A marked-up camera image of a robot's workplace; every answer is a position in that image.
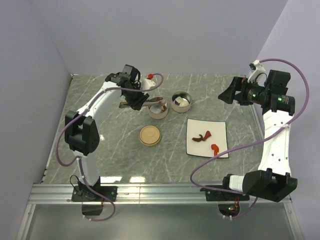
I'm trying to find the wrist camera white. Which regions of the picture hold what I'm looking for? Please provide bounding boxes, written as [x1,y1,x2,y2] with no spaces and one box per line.
[140,73,156,91]
[248,59,266,83]

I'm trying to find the purple cable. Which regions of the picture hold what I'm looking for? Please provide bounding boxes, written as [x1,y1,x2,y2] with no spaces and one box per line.
[55,73,165,223]
[189,58,310,221]

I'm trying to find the metal serving tongs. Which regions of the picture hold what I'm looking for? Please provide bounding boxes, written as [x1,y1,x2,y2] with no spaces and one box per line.
[118,97,165,109]

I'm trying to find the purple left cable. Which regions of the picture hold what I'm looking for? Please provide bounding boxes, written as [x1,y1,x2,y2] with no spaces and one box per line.
[55,73,165,223]

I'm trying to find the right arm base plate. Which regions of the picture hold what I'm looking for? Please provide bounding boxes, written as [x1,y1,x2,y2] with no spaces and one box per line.
[200,188,250,202]

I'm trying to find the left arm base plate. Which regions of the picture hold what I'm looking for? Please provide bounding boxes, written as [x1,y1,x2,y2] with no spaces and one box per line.
[71,185,118,202]

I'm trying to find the steel bowl near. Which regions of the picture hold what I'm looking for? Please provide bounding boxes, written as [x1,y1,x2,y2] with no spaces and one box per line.
[148,103,169,120]

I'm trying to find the dark red curved sausage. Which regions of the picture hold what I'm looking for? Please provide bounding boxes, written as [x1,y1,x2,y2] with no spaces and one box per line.
[192,134,203,142]

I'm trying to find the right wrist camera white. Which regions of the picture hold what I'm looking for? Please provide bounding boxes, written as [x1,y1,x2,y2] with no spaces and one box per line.
[248,59,266,83]

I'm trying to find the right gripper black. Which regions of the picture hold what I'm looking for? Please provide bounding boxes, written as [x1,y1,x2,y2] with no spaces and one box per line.
[218,76,269,106]

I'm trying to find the white round bun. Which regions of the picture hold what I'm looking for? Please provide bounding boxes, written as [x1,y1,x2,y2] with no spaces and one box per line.
[179,99,190,107]

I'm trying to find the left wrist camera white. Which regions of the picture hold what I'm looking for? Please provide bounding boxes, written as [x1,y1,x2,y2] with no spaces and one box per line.
[140,73,156,91]

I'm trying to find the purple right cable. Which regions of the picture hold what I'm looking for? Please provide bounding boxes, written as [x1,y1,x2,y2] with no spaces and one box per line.
[189,58,310,221]

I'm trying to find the white square plate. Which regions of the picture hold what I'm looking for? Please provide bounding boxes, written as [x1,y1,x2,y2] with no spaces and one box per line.
[186,118,228,158]

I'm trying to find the red bacon strip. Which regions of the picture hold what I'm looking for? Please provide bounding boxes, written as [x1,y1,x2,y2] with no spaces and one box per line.
[202,130,212,141]

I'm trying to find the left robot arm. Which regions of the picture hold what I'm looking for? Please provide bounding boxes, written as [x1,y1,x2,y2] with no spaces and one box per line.
[64,64,156,202]

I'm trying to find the orange shrimp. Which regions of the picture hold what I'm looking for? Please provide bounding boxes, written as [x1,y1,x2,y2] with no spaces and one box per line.
[211,144,220,156]

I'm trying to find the sushi roll piece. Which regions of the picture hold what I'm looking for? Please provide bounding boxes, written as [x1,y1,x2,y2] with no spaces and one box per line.
[174,96,183,105]

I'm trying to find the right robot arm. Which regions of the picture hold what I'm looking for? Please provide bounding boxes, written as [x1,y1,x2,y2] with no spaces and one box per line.
[218,70,298,202]

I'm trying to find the brown sausage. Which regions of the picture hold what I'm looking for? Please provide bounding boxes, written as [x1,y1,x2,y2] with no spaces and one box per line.
[160,100,168,112]

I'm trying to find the beige round lunch box lid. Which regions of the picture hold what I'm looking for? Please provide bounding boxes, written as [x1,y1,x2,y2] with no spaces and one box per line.
[139,125,162,146]

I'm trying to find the steel bowl far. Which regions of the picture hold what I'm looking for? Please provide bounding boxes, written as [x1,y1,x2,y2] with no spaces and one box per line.
[171,91,192,113]

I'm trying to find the steel bowl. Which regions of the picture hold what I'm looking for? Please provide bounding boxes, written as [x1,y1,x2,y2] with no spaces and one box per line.
[171,91,192,113]
[148,103,169,120]

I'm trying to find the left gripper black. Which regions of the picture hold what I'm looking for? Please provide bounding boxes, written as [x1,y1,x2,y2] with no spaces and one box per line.
[124,83,150,111]

